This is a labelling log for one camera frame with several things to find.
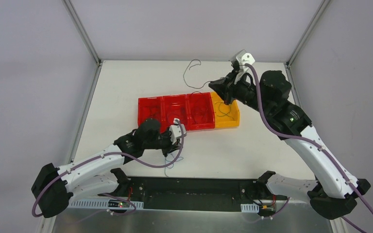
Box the dark cable bin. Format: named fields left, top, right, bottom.
left=141, top=104, right=163, bottom=123

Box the yellow plastic bin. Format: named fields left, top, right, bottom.
left=210, top=92, right=240, bottom=129

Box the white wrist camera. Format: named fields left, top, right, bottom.
left=169, top=118, right=187, bottom=145
left=230, top=50, right=255, bottom=84

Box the red plastic bin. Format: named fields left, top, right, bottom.
left=186, top=92, right=215, bottom=131
left=163, top=94, right=190, bottom=131
left=137, top=96, right=165, bottom=130

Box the dark cable lifted high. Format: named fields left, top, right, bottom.
left=182, top=58, right=210, bottom=90

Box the left red plastic bin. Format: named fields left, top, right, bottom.
left=137, top=96, right=165, bottom=130

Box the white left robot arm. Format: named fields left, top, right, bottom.
left=31, top=118, right=187, bottom=218

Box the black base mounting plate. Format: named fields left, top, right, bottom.
left=110, top=176, right=272, bottom=212

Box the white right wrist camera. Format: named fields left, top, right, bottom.
left=230, top=50, right=255, bottom=84

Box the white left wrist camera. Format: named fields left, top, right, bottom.
left=169, top=118, right=187, bottom=145

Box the right red plastic bin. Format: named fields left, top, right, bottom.
left=186, top=92, right=215, bottom=131

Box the middle red plastic bin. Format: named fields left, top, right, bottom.
left=163, top=94, right=190, bottom=131

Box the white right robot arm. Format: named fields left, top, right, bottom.
left=209, top=70, right=371, bottom=220

